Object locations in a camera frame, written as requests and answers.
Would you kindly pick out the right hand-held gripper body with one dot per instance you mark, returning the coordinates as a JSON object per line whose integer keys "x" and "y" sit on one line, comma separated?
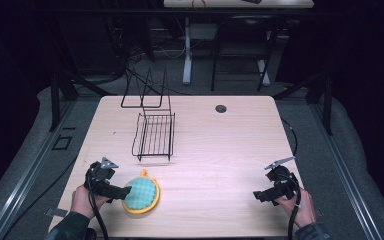
{"x": 284, "y": 181}

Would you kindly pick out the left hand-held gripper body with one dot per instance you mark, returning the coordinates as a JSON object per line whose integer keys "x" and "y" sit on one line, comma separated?
{"x": 98, "y": 173}

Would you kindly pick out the teal pot holder yellow rim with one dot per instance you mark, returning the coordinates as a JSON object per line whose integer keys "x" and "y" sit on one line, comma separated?
{"x": 141, "y": 194}

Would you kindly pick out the person's right hand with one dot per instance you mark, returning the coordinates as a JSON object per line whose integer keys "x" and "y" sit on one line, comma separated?
{"x": 300, "y": 209}

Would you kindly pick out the person's left hand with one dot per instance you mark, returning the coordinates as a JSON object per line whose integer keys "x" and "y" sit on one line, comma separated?
{"x": 82, "y": 201}

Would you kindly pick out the grey tape strip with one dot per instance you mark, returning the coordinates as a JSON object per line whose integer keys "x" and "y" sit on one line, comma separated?
{"x": 56, "y": 212}

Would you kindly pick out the black chair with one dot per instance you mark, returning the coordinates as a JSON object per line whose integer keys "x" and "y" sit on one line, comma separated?
{"x": 243, "y": 40}

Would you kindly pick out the white desk with white legs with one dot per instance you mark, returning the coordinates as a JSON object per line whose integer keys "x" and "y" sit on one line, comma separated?
{"x": 187, "y": 50}

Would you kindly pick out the grey metal floor rail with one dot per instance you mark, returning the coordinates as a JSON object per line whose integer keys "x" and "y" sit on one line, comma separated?
{"x": 23, "y": 173}
{"x": 343, "y": 166}

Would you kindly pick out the black metal stand frame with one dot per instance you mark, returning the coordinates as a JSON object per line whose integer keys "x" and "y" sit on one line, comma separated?
{"x": 56, "y": 100}
{"x": 326, "y": 103}

